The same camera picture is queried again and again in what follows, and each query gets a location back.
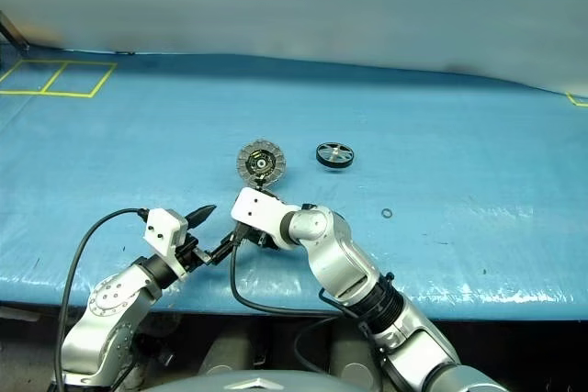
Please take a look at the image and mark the black spoked rotor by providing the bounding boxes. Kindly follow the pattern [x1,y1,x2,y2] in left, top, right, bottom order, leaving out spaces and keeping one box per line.
[314,140,356,169]

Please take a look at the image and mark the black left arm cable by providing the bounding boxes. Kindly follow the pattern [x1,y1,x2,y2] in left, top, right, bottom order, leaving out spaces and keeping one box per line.
[52,207,149,392]

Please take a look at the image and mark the blue table cover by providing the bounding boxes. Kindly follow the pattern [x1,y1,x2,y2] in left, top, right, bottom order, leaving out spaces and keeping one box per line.
[0,45,588,322]

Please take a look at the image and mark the black metal bar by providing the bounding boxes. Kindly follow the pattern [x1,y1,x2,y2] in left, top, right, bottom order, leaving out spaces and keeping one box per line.
[0,9,30,51]

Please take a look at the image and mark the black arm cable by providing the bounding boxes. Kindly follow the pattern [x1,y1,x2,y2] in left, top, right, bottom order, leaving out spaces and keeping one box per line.
[52,207,149,392]
[229,230,391,392]

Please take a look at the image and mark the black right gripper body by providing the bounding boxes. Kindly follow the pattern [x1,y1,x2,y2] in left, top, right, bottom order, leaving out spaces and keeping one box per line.
[231,221,279,253]

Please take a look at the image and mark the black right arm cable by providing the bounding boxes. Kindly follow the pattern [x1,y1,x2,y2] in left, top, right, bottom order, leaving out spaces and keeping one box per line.
[229,230,391,392]

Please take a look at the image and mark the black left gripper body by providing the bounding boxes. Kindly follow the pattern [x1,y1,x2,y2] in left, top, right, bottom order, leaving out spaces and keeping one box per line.
[176,234,214,276]

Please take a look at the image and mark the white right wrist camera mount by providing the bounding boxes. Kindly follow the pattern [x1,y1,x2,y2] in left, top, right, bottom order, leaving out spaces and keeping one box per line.
[230,186,296,252]

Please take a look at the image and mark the grey robot torso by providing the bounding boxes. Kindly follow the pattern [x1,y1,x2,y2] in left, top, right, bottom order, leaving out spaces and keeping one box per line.
[169,375,364,392]

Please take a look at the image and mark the yellow tape double square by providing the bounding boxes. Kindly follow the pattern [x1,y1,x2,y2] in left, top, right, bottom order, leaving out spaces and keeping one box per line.
[0,60,118,99]

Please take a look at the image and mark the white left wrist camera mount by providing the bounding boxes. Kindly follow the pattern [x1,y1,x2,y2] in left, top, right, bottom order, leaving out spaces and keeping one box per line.
[144,208,190,281]

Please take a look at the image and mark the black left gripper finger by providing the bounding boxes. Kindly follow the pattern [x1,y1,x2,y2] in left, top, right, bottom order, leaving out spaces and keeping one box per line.
[185,203,218,229]

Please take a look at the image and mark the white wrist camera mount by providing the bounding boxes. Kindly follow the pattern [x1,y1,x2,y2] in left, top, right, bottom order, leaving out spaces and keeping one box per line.
[230,186,296,252]
[144,208,190,281]

